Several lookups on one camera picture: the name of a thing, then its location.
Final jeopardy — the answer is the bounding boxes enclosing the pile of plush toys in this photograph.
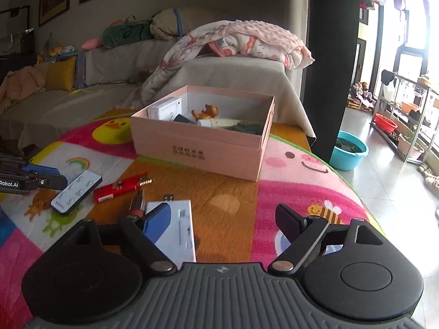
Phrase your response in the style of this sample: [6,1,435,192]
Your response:
[349,81,374,112]

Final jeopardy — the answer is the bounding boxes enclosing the peach cloth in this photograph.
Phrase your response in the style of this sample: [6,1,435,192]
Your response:
[0,65,47,107]

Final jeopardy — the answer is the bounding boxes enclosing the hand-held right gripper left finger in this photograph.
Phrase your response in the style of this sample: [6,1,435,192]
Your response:
[70,203,177,276]

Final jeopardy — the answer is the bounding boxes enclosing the beige shoes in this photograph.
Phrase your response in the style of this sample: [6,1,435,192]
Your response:
[418,164,439,190]

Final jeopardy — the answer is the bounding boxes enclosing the pink flower pot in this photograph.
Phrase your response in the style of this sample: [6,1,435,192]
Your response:
[398,134,425,160]

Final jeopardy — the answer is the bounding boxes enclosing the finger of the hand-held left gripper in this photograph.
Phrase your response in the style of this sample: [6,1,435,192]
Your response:
[22,164,59,175]
[24,174,68,193]

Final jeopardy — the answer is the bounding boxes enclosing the beige covered sofa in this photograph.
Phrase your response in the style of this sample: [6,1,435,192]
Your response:
[0,38,316,151]

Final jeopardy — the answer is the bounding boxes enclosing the pink printed baby blanket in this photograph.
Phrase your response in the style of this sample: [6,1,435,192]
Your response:
[122,21,315,110]

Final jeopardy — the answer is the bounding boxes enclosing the colourful toy pile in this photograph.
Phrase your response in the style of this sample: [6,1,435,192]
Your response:
[37,44,78,64]

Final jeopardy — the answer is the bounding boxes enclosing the metal shelf rack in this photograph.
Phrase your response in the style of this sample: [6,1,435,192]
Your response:
[372,70,439,164]

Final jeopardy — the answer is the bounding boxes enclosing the pink cardboard box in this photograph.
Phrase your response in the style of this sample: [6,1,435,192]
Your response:
[130,85,277,182]

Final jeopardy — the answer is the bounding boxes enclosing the dark red lipstick tube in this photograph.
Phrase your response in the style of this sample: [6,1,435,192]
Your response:
[128,189,148,218]

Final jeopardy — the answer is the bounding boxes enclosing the blue plastic stand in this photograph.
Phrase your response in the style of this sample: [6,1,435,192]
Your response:
[76,50,87,89]

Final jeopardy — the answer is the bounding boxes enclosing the teal plastic basin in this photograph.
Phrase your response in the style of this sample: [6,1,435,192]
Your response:
[329,130,370,171]

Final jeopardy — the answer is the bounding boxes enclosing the red plastic basin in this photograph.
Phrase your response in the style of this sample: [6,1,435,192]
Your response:
[374,113,398,134]

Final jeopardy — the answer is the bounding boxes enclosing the dark green item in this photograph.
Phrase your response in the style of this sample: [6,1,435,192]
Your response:
[226,121,263,135]

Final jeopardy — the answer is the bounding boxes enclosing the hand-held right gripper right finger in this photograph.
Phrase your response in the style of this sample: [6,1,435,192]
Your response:
[268,203,385,276]

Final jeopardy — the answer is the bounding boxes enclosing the red packet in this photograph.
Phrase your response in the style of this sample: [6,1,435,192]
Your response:
[93,175,153,203]

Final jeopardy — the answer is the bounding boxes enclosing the colourful cartoon play mat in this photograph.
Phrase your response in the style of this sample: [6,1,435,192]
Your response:
[0,108,388,329]

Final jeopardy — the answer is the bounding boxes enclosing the white remote control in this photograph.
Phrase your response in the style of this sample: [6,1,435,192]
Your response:
[51,171,103,215]

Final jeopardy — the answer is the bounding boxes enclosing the white carton with grey print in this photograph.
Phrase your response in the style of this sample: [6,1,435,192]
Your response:
[147,97,182,121]

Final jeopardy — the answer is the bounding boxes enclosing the beige rolled pillow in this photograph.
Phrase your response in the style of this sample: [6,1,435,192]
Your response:
[151,7,220,40]

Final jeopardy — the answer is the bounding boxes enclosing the green plush toy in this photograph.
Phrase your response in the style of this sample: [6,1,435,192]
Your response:
[102,20,155,49]

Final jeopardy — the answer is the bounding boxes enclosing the yellow cushion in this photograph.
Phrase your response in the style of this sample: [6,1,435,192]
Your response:
[44,58,77,91]

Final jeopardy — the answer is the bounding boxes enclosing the brown toy figure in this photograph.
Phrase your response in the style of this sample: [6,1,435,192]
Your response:
[191,104,219,122]

